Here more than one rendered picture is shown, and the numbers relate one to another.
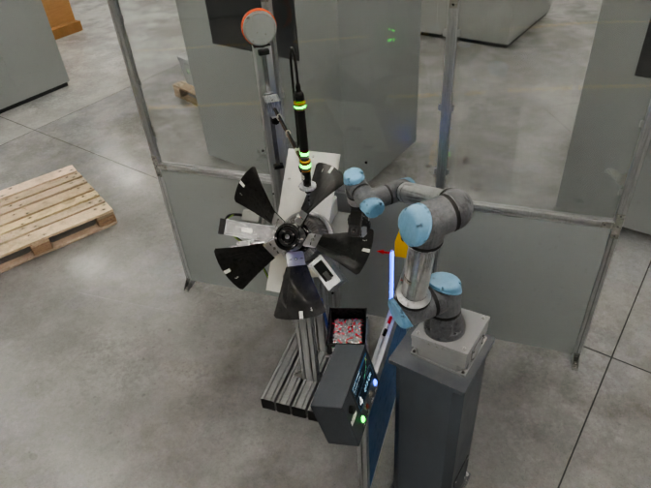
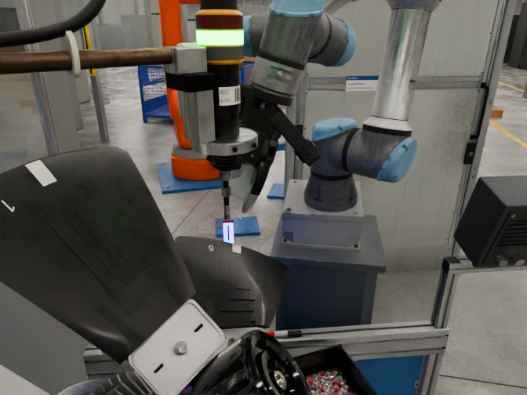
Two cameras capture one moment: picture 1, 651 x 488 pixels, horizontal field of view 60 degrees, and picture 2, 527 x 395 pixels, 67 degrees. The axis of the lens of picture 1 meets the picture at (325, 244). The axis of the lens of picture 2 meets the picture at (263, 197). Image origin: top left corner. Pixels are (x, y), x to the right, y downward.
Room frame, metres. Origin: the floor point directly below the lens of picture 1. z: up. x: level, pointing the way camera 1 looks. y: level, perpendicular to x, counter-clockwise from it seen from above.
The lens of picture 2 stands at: (2.08, 0.43, 1.57)
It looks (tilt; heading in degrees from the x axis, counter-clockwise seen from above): 23 degrees down; 243
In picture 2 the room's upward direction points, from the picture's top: straight up
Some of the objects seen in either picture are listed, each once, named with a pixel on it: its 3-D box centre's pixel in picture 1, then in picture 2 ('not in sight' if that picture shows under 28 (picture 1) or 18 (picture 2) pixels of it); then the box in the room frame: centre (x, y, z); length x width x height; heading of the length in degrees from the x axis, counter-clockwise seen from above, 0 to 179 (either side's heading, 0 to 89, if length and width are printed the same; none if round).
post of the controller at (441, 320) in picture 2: not in sight; (445, 293); (1.31, -0.09, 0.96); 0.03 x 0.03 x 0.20; 69
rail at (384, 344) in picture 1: (388, 331); (273, 348); (1.71, -0.25, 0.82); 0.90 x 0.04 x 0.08; 159
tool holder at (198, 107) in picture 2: (305, 175); (214, 99); (1.94, 0.06, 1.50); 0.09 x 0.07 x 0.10; 14
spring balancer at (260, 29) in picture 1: (259, 26); not in sight; (2.63, 0.22, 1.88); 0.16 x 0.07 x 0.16; 104
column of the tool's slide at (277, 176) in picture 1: (282, 205); not in sight; (2.63, 0.22, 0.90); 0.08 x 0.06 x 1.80; 104
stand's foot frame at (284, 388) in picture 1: (317, 369); not in sight; (2.17, 0.11, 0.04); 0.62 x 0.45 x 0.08; 159
